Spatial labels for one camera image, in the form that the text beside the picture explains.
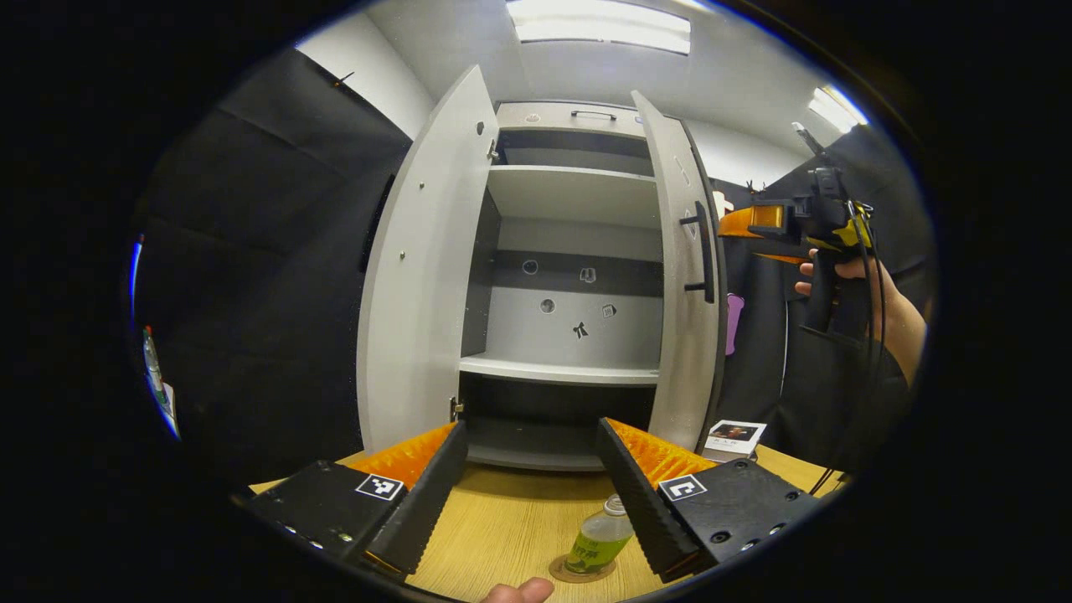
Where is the round wooden coaster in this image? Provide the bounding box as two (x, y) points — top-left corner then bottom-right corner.
(549, 554), (617, 585)

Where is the white blue-edged board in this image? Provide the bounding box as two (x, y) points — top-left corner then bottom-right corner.
(157, 381), (182, 441)

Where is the grey cabinet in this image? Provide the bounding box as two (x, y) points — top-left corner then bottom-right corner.
(456, 100), (671, 472)

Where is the white photo cover book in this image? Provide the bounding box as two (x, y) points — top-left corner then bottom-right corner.
(702, 420), (767, 463)

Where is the small ceiling light panel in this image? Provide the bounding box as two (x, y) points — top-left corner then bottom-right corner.
(808, 84), (870, 135)

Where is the grey cabinet drawer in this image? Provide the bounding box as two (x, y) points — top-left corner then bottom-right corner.
(496, 100), (647, 139)

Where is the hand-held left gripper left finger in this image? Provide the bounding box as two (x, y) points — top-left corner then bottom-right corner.
(243, 419), (470, 579)

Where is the grey cabinet door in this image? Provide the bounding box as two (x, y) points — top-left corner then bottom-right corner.
(631, 90), (728, 453)
(358, 65), (501, 453)

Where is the black door handle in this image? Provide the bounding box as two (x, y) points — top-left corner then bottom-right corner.
(680, 201), (718, 304)

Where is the green label bottle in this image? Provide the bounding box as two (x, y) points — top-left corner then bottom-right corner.
(565, 494), (636, 577)

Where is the large ceiling light panel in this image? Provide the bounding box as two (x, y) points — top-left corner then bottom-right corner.
(505, 0), (693, 55)

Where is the small red-capped bottle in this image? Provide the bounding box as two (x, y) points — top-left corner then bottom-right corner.
(141, 325), (168, 407)

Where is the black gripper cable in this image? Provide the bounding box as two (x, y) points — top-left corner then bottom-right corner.
(808, 199), (890, 497)

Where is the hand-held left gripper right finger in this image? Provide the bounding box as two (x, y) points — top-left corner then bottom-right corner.
(595, 416), (828, 585)

